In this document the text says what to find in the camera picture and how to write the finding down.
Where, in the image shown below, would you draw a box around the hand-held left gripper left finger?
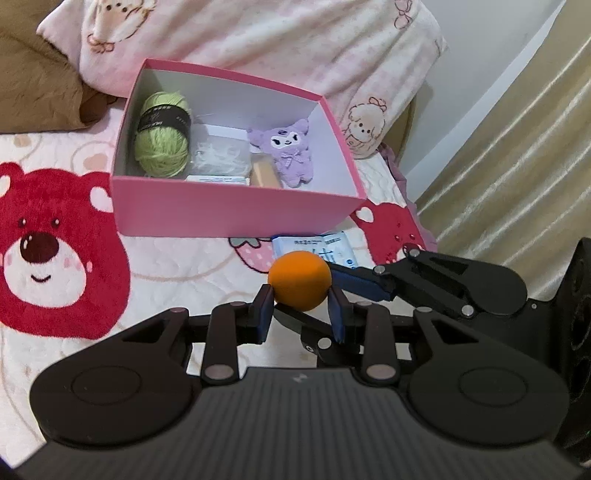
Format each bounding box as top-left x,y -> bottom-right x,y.
117,285 -> 276,385

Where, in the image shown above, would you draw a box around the light green yarn ball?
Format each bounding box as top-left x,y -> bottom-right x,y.
134,91 -> 193,179

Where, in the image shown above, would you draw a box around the brown pillow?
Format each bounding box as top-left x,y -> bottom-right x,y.
0,0 -> 119,136

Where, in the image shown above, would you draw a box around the pink cardboard box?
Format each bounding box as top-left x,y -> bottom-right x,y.
110,58 -> 368,239

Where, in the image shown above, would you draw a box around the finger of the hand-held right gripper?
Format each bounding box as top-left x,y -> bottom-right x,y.
329,244 -> 491,319

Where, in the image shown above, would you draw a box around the blue white tissue pack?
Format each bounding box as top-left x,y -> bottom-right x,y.
271,231 -> 359,271

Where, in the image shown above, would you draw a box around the pink cartoon print blanket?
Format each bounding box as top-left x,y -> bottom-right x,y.
36,0 -> 450,160

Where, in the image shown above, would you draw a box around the red bear print bed sheet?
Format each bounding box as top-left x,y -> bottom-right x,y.
0,99 -> 439,468

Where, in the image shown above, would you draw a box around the beige striped curtain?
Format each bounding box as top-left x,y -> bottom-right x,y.
414,28 -> 591,302

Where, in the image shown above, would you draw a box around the orange ball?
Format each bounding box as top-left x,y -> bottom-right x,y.
269,250 -> 332,311

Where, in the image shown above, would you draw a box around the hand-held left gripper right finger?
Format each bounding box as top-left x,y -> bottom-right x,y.
327,286 -> 468,385

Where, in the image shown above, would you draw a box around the clear bag of white filling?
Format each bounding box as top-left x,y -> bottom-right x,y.
190,122 -> 253,179

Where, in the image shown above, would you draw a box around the white packet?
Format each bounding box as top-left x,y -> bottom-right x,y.
185,174 -> 250,186

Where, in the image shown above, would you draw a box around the purple plush toy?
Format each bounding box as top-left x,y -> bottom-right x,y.
246,119 -> 317,189

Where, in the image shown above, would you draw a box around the tan wooden block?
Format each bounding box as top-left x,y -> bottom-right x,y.
249,154 -> 283,189

